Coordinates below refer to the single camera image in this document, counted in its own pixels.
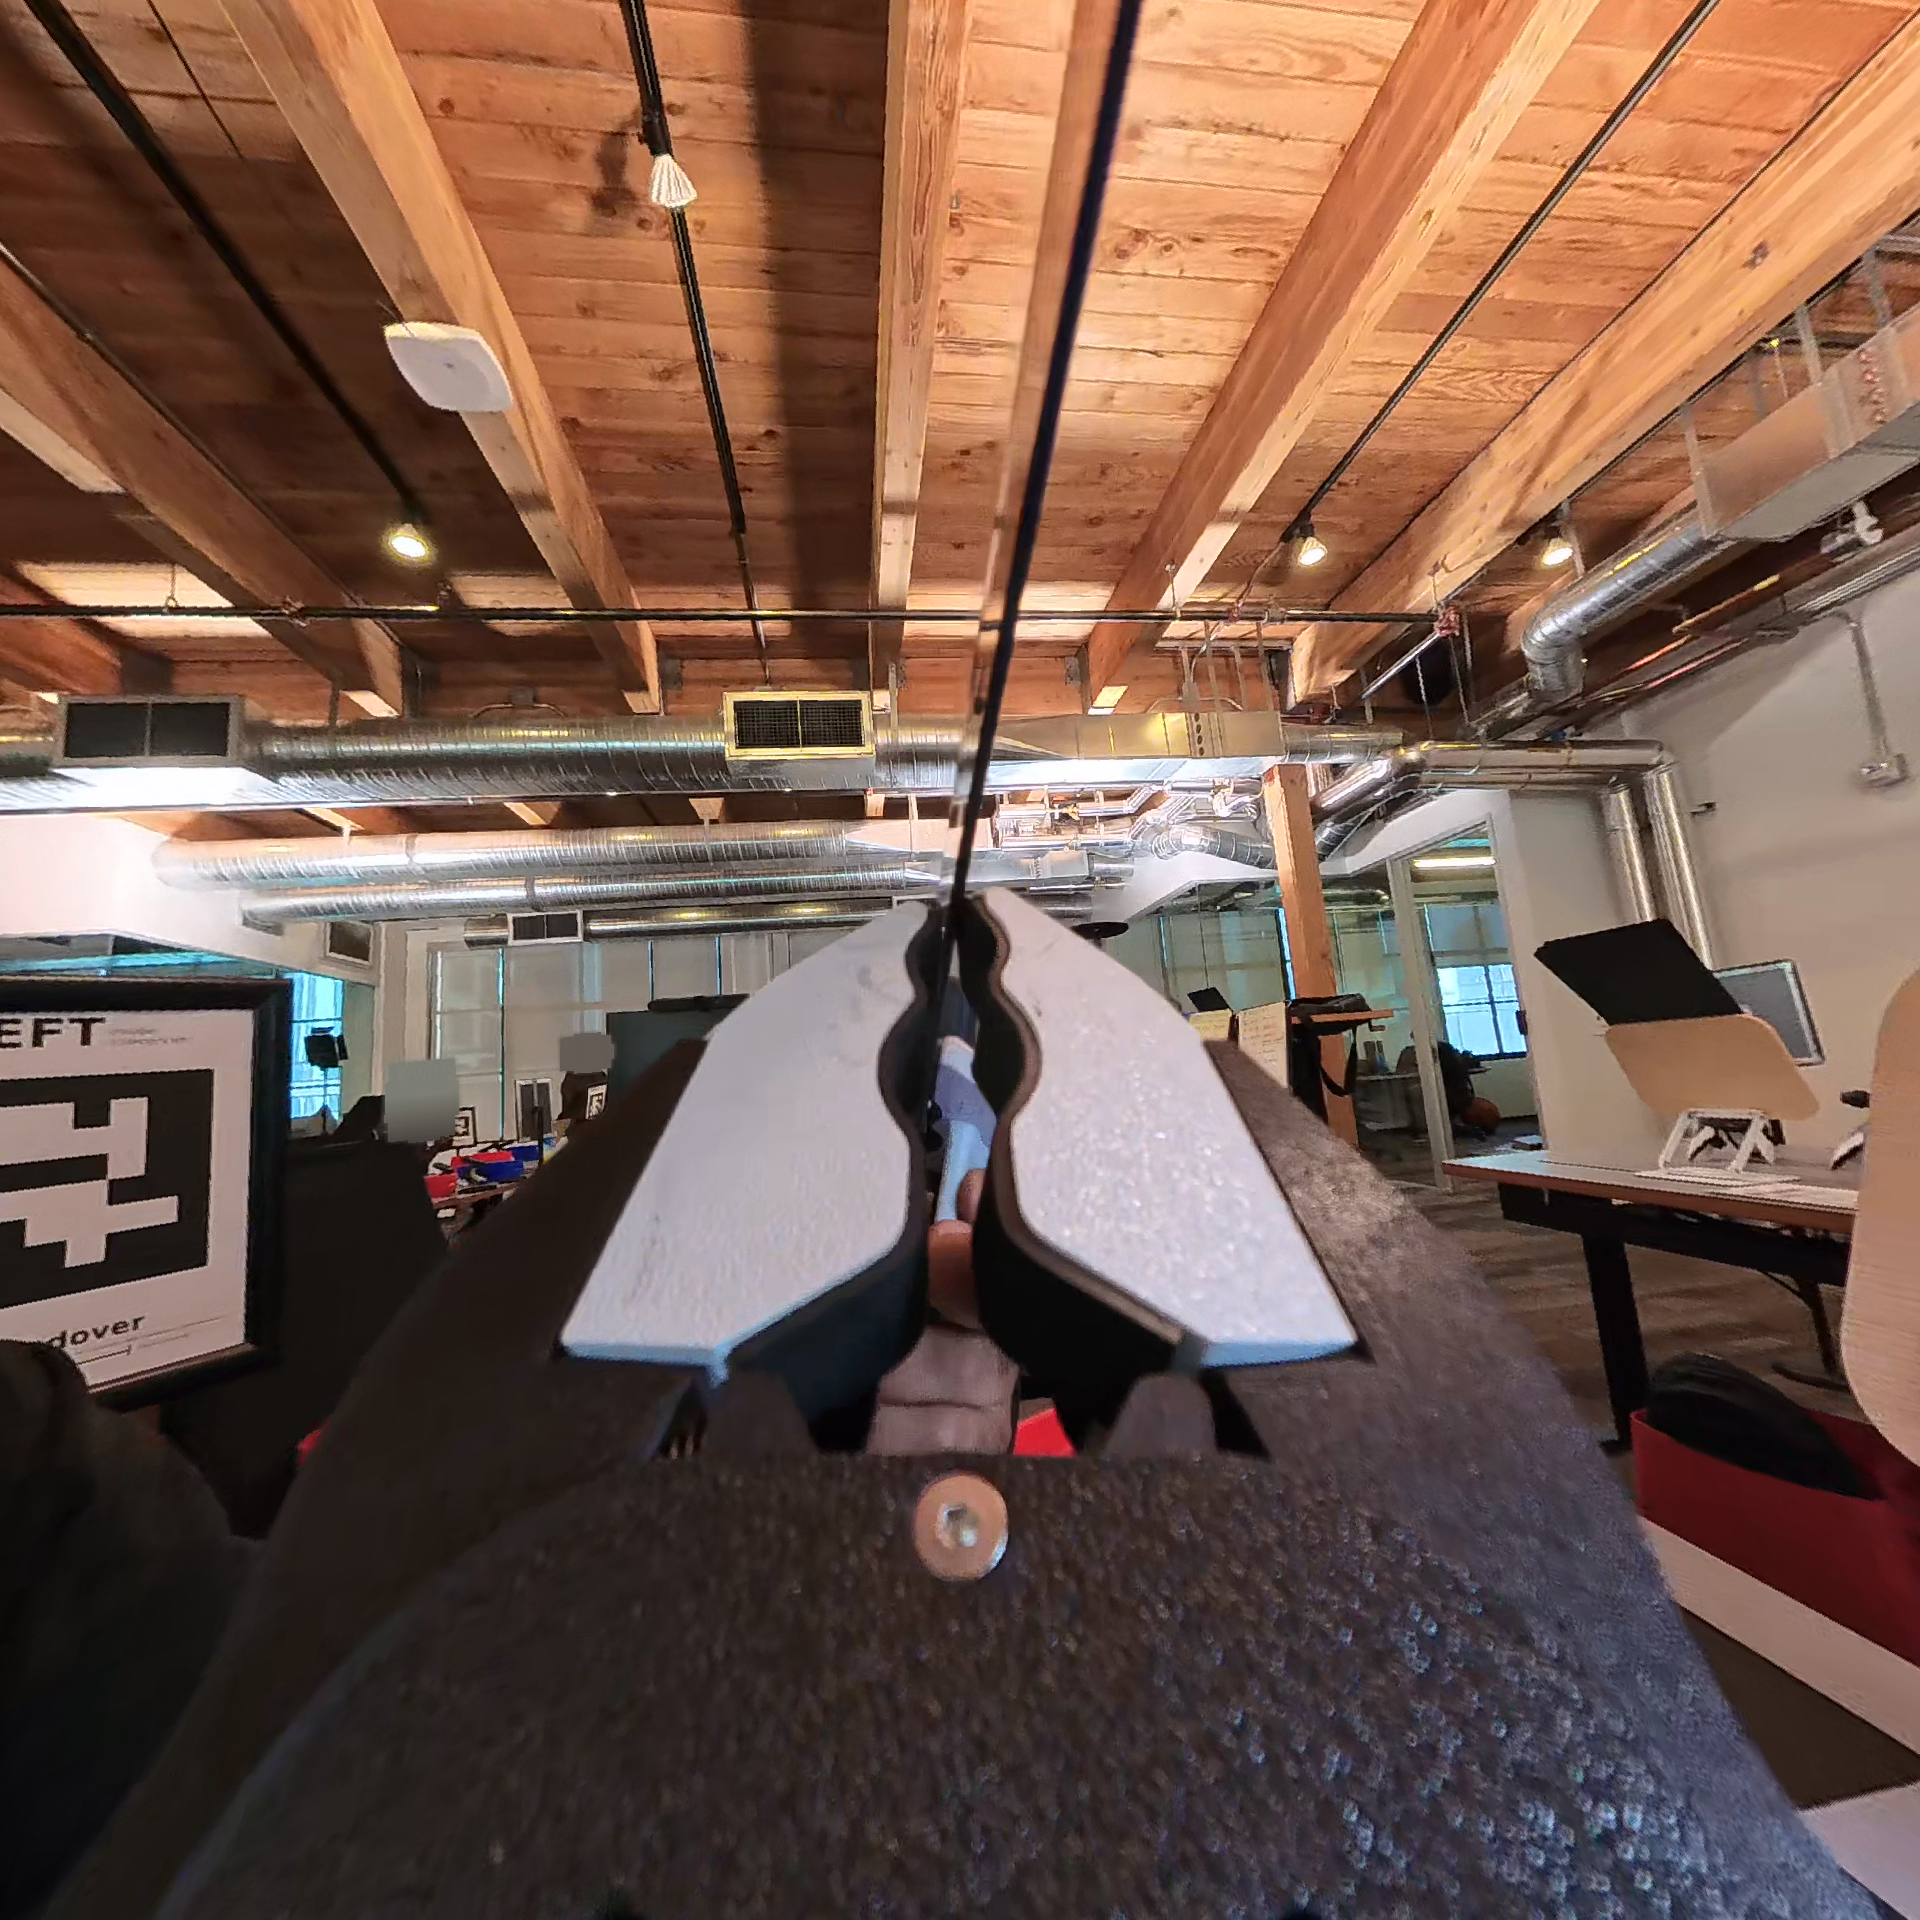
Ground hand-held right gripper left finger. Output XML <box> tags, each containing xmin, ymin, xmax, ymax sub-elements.
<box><xmin>561</xmin><ymin>901</ymin><xmax>944</xmax><ymax>1451</ymax></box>

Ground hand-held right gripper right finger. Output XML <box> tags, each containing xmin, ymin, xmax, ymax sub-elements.
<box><xmin>961</xmin><ymin>885</ymin><xmax>1362</xmax><ymax>1455</ymax></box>

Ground dark plate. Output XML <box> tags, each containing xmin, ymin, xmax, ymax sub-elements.
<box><xmin>932</xmin><ymin>0</ymin><xmax>1146</xmax><ymax>1058</ymax></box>

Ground large black screen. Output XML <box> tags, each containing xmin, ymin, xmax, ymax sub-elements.
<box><xmin>603</xmin><ymin>992</ymin><xmax>754</xmax><ymax>1092</ymax></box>

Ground black standing desk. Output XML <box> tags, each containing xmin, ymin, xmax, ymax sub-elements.
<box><xmin>1182</xmin><ymin>988</ymin><xmax>1402</xmax><ymax>1152</ymax></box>

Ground wooden pillar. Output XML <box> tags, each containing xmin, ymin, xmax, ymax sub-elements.
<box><xmin>1257</xmin><ymin>762</ymin><xmax>1362</xmax><ymax>1152</ymax></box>

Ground black board panel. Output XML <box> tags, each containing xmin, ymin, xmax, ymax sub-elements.
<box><xmin>166</xmin><ymin>1136</ymin><xmax>456</xmax><ymax>1536</ymax></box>

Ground wooden top desk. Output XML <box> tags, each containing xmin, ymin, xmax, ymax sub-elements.
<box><xmin>1441</xmin><ymin>1143</ymin><xmax>1866</xmax><ymax>1451</ymax></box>

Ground black and white stand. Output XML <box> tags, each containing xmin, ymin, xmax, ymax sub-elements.
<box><xmin>1656</xmin><ymin>1107</ymin><xmax>1790</xmax><ymax>1176</ymax></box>

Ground black and beige panel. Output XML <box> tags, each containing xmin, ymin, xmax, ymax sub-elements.
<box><xmin>1530</xmin><ymin>915</ymin><xmax>1827</xmax><ymax>1176</ymax></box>

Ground black bag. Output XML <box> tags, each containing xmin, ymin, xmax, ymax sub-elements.
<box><xmin>1641</xmin><ymin>1346</ymin><xmax>1882</xmax><ymax>1504</ymax></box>

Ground red fabric bin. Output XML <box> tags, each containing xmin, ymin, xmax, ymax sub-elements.
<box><xmin>1624</xmin><ymin>1400</ymin><xmax>1920</xmax><ymax>1656</ymax></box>

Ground black panel on white stand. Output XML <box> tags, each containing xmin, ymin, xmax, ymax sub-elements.
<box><xmin>1841</xmin><ymin>965</ymin><xmax>1920</xmax><ymax>1467</ymax></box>

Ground black-sleeved operator arm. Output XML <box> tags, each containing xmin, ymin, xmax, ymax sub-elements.
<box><xmin>0</xmin><ymin>1339</ymin><xmax>262</xmax><ymax>1911</ymax></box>

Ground white ceiling access point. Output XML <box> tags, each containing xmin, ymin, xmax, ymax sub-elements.
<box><xmin>382</xmin><ymin>317</ymin><xmax>520</xmax><ymax>416</ymax></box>

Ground silver round air duct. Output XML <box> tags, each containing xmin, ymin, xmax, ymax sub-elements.
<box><xmin>152</xmin><ymin>819</ymin><xmax>1162</xmax><ymax>928</ymax></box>
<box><xmin>0</xmin><ymin>691</ymin><xmax>1416</xmax><ymax>816</ymax></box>

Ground silver rectangular air duct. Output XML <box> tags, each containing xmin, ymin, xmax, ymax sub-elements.
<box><xmin>1692</xmin><ymin>298</ymin><xmax>1920</xmax><ymax>545</ymax></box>

